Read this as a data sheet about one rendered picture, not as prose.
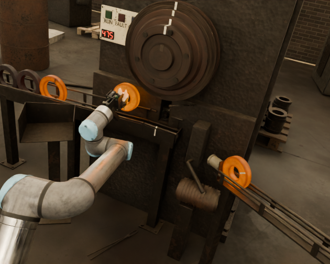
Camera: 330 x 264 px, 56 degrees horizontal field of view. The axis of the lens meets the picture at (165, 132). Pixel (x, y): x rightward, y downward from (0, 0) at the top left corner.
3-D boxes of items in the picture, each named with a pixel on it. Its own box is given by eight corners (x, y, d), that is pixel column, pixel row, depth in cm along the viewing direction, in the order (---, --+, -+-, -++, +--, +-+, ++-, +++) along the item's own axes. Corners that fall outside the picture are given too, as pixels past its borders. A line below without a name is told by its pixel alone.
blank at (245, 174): (230, 187, 150) (225, 189, 148) (224, 156, 151) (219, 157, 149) (254, 188, 137) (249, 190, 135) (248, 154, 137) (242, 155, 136)
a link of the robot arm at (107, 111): (109, 127, 151) (92, 121, 153) (114, 121, 154) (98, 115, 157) (108, 113, 145) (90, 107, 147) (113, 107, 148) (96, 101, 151)
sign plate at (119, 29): (101, 37, 176) (103, 4, 167) (142, 49, 169) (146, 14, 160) (99, 39, 174) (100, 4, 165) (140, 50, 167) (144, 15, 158)
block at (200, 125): (190, 154, 177) (198, 117, 166) (203, 158, 175) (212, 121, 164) (184, 163, 168) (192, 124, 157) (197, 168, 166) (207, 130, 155)
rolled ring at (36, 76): (37, 72, 188) (41, 70, 191) (13, 68, 194) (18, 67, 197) (41, 100, 196) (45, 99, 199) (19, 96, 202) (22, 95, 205)
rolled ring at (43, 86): (35, 77, 189) (39, 75, 192) (44, 105, 196) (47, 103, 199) (58, 74, 182) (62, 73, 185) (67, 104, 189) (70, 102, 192)
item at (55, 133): (32, 201, 202) (24, 101, 168) (74, 200, 209) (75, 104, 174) (26, 225, 185) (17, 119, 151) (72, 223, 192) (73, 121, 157)
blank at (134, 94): (115, 79, 168) (112, 80, 165) (141, 85, 164) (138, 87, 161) (114, 106, 175) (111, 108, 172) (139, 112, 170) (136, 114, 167)
